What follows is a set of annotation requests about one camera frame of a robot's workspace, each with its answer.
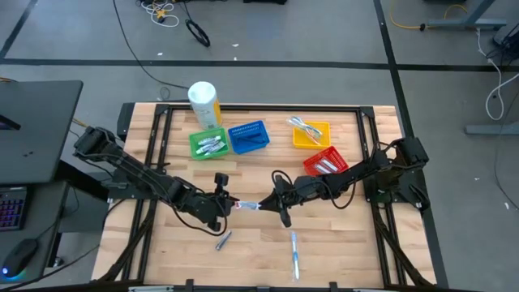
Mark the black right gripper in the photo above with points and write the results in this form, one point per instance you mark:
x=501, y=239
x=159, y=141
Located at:
x=296, y=190

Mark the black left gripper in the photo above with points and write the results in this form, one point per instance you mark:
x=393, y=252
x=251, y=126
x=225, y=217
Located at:
x=211, y=207

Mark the grey tube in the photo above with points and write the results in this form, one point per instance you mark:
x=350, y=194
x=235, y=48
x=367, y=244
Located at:
x=223, y=240

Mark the red toothbrush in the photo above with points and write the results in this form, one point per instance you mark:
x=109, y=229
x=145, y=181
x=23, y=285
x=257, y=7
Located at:
x=313, y=136

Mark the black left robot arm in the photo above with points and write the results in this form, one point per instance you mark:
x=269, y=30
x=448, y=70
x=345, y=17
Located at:
x=138, y=174

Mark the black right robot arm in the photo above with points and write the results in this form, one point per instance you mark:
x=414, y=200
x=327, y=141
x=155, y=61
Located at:
x=357, y=172

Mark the red plastic basket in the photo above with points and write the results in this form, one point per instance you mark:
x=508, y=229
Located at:
x=312, y=166

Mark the green plastic basket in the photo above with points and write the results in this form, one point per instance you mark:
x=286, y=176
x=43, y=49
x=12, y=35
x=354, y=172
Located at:
x=194, y=154

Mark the blue plastic basket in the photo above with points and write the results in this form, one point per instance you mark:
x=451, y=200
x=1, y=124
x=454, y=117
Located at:
x=259, y=127

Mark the yellow plastic basket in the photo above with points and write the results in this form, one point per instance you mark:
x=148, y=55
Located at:
x=322, y=144

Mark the white wipes canister yellow label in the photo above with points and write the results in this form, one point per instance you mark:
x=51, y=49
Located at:
x=202, y=101

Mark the dark grey computer desk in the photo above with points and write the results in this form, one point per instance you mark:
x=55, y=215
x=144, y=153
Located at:
x=44, y=227

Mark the black raised desk panel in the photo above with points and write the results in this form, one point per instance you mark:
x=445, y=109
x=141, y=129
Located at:
x=40, y=130

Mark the black computer mouse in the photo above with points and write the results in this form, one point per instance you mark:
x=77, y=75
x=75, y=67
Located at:
x=20, y=255

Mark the backlit black keyboard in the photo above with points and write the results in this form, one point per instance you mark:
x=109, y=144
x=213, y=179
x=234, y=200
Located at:
x=12, y=207

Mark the grey desk foot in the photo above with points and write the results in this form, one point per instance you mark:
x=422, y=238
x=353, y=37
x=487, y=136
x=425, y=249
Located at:
x=490, y=130

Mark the wooden desk grey legs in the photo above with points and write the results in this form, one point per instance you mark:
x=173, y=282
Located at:
x=466, y=23

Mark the black aluminium table frame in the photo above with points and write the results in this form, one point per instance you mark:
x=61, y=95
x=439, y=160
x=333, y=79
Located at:
x=259, y=108

